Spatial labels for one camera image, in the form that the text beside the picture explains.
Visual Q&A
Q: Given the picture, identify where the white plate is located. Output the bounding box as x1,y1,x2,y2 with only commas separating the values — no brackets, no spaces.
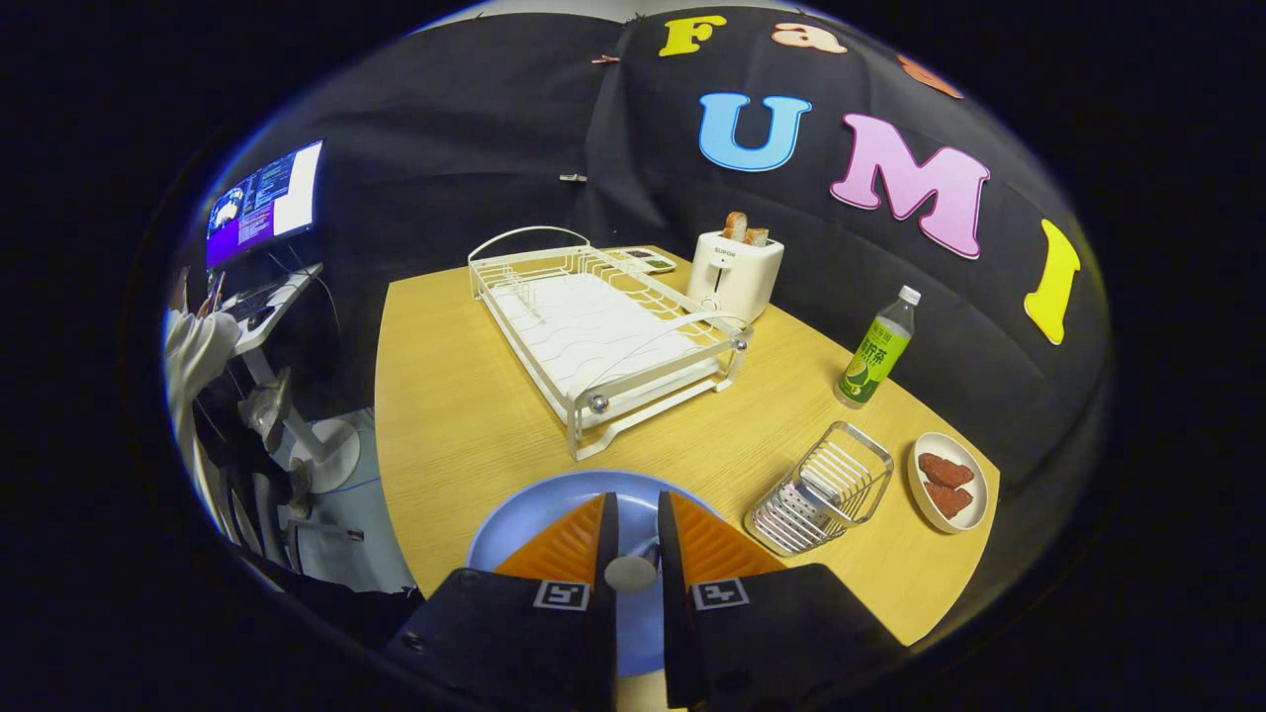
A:
907,431,990,535

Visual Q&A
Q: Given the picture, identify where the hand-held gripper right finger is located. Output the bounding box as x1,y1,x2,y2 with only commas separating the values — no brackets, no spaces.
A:
657,489,903,712

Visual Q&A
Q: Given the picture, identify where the green label drink bottle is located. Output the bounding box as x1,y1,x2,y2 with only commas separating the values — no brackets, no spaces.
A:
834,286,923,409

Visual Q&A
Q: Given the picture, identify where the computer monitor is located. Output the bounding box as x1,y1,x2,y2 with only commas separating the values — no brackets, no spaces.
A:
205,139,325,273

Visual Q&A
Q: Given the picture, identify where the red meat slice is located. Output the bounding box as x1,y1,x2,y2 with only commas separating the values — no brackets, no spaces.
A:
924,481,974,521
918,452,976,490

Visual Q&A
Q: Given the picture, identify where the blue plate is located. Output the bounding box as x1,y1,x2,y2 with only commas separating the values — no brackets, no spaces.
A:
467,470,728,678

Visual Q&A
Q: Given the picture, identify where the white toaster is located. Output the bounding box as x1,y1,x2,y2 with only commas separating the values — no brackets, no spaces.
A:
685,230,785,325

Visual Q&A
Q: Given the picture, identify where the white wire dish rack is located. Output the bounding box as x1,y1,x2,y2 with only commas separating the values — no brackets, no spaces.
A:
467,225,755,462

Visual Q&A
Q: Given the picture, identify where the silver wire basket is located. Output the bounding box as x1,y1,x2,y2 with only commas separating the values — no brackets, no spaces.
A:
744,421,895,557

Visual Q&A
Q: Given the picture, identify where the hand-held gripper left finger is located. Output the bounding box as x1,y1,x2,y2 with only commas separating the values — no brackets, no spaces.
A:
381,491,620,712

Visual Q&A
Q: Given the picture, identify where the white spoon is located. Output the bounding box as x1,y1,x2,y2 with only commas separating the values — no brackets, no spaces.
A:
603,534,662,594

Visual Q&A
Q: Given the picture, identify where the white divided condiment tray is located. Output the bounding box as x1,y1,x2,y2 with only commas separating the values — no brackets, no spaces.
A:
603,246,678,275

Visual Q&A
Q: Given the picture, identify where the dark keyboard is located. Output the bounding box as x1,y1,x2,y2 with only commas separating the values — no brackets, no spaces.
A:
223,280,288,327

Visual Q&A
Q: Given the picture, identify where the black backdrop cloth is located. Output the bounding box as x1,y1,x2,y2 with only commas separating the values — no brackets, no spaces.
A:
198,5,1114,594

